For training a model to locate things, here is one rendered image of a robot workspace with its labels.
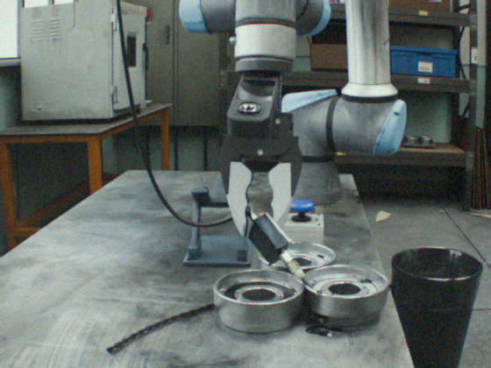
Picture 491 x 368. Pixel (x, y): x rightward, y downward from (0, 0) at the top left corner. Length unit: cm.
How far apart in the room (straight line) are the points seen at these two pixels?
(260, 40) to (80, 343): 41
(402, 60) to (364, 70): 311
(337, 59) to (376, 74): 301
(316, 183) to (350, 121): 15
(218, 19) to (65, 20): 220
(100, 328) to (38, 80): 247
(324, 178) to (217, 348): 65
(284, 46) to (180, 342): 36
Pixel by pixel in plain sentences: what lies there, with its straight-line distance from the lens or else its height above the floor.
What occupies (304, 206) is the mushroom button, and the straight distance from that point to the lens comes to 89.
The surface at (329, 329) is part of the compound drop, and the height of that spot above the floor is 80.
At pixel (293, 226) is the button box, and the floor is 84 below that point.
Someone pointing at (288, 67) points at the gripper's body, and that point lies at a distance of 69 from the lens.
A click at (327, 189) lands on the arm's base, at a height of 83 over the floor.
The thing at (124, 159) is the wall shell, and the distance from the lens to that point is 499.
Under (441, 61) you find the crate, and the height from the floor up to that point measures 112.
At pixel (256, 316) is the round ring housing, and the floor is 83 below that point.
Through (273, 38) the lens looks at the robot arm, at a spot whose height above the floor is 112.
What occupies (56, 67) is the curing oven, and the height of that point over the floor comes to 109.
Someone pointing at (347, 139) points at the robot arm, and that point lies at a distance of 115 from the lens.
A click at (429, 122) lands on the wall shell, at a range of 480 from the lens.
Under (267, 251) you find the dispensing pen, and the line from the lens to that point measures 68.
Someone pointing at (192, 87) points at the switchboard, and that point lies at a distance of 452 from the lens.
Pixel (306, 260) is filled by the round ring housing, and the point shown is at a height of 83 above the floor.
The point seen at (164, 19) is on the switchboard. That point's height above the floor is 143.
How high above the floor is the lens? 110
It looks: 13 degrees down
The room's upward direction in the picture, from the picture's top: straight up
